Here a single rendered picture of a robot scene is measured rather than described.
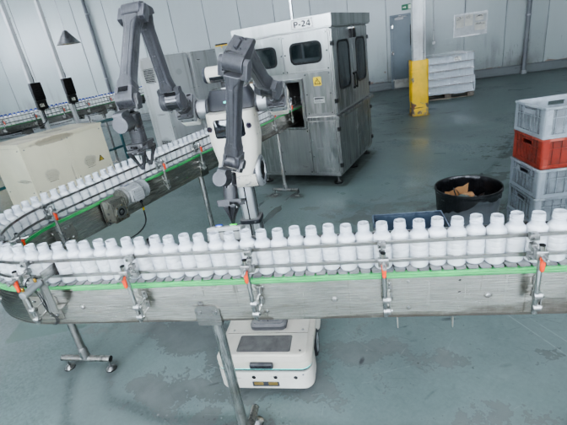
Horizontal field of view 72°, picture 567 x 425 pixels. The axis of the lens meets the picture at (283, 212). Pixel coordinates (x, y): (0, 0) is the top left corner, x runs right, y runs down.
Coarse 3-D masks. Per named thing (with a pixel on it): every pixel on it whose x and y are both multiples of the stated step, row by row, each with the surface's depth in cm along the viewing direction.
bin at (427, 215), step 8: (376, 216) 185; (384, 216) 184; (392, 216) 184; (400, 216) 183; (408, 216) 182; (416, 216) 182; (424, 216) 181; (432, 216) 181; (392, 224) 185; (408, 224) 184; (448, 224) 166
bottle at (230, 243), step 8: (224, 232) 139; (232, 232) 139; (224, 240) 138; (232, 240) 138; (224, 248) 138; (232, 248) 137; (232, 256) 139; (240, 256) 141; (232, 264) 140; (232, 272) 141; (240, 272) 142
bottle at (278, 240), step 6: (276, 228) 136; (276, 234) 134; (282, 234) 135; (276, 240) 134; (282, 240) 135; (276, 246) 134; (276, 252) 135; (282, 252) 135; (288, 252) 137; (276, 258) 137; (282, 258) 136; (288, 258) 137; (276, 270) 139; (282, 270) 138; (288, 270) 138
